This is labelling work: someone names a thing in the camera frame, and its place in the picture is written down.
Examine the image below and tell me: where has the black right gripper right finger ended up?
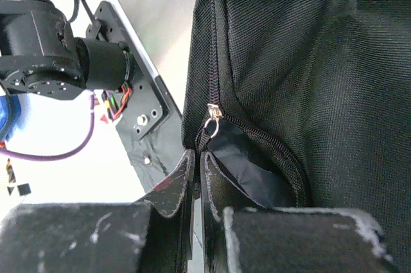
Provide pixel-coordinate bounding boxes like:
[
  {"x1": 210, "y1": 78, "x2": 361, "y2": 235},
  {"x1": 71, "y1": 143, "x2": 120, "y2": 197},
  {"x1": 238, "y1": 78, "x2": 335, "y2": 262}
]
[{"x1": 200, "y1": 152, "x2": 397, "y2": 272}]

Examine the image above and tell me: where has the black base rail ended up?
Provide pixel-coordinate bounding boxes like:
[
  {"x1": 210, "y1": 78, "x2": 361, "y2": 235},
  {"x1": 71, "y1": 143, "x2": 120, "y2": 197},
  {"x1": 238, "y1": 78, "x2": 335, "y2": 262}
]
[{"x1": 86, "y1": 1, "x2": 184, "y2": 202}]

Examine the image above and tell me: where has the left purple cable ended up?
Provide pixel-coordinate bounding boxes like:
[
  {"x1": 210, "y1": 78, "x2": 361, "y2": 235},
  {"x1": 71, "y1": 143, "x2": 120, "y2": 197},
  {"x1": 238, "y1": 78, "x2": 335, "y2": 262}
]
[{"x1": 0, "y1": 92, "x2": 96, "y2": 162}]

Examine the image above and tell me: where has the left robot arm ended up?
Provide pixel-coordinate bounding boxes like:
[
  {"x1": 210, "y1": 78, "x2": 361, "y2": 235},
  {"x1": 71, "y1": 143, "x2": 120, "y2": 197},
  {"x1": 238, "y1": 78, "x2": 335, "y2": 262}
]
[{"x1": 1, "y1": 0, "x2": 331, "y2": 272}]

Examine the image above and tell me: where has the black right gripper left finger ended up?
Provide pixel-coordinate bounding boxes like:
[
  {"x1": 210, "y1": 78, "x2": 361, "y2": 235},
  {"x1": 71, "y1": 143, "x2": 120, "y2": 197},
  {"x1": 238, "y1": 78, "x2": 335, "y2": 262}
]
[{"x1": 1, "y1": 150, "x2": 195, "y2": 272}]

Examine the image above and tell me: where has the black student backpack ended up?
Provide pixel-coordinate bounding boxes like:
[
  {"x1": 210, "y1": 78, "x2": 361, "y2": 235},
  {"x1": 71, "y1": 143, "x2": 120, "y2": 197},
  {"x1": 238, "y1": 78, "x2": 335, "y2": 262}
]
[{"x1": 182, "y1": 0, "x2": 410, "y2": 272}]

